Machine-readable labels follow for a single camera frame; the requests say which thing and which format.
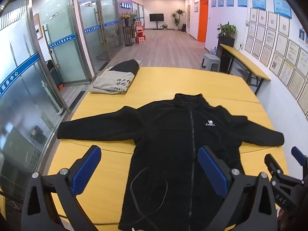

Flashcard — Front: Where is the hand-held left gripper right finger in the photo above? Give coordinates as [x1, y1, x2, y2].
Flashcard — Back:
[197, 146, 281, 231]

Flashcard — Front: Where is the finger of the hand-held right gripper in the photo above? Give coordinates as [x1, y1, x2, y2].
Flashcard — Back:
[264, 153, 285, 177]
[291, 146, 308, 167]

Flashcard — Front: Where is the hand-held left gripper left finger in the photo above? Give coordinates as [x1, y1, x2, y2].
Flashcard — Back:
[21, 145, 102, 231]

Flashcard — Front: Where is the black fleece jacket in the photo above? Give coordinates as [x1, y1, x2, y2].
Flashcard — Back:
[57, 93, 284, 231]

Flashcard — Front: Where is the folded grey black sweatshirt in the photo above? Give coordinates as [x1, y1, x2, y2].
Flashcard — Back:
[90, 59, 142, 94]

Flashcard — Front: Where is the dark bin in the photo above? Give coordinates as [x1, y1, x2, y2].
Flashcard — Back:
[47, 60, 63, 90]

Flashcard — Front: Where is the long wooden folding table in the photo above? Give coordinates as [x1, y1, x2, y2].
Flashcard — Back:
[220, 44, 271, 95]

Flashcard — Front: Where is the grey plastic stool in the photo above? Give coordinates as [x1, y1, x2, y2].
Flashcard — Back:
[201, 54, 221, 72]

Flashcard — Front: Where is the black cabinet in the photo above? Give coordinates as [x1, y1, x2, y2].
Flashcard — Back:
[218, 34, 235, 74]

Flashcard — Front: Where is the frosted glass door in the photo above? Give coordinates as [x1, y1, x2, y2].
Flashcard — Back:
[77, 0, 121, 62]
[40, 0, 93, 86]

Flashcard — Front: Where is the black metal plant stand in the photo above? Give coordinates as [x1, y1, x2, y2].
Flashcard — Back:
[123, 25, 134, 47]

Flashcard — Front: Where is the leafy potted plant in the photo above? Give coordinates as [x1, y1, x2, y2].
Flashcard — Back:
[217, 22, 237, 38]

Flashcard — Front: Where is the orange door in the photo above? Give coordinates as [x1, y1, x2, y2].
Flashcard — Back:
[197, 0, 208, 43]

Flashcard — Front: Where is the sunflower vase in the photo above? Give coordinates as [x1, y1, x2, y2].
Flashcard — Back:
[121, 13, 137, 27]

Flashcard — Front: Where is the tall potted palm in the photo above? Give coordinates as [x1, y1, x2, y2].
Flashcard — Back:
[171, 9, 186, 31]

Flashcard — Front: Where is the black television on stand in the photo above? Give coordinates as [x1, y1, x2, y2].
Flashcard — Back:
[149, 14, 164, 30]

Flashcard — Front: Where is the black cable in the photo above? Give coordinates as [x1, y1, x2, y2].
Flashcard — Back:
[129, 167, 169, 231]

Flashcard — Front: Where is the wall of framed certificates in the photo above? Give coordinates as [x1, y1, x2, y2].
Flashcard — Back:
[244, 8, 308, 116]

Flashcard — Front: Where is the framed wall picture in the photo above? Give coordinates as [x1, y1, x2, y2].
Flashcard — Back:
[33, 13, 43, 40]

